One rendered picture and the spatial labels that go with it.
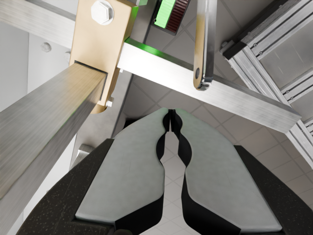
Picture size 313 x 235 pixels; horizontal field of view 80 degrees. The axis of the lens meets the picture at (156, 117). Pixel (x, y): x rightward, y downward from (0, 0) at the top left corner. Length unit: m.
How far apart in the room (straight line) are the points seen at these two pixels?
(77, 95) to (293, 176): 1.77
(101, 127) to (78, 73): 0.25
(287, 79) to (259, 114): 0.78
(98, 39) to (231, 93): 0.16
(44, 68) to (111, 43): 0.33
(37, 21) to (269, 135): 1.40
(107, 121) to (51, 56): 0.20
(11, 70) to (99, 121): 0.21
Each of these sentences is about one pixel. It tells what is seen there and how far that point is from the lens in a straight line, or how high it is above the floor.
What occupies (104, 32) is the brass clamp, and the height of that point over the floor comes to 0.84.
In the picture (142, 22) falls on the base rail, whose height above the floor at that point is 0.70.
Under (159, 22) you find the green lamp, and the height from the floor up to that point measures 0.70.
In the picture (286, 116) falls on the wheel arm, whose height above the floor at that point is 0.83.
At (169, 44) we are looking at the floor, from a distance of 1.06.
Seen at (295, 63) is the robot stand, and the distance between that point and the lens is 1.03.
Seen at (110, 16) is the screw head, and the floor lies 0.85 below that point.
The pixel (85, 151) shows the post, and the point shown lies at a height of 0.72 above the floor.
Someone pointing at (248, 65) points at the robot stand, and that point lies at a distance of 0.92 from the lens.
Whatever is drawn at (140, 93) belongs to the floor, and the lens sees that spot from 1.16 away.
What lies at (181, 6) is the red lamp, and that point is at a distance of 0.34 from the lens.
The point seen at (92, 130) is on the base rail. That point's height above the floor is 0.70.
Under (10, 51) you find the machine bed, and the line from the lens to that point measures 0.49.
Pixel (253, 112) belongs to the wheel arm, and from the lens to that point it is 0.27.
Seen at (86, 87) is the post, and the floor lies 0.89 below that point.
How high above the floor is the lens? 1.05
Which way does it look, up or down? 58 degrees down
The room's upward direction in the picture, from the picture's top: 175 degrees counter-clockwise
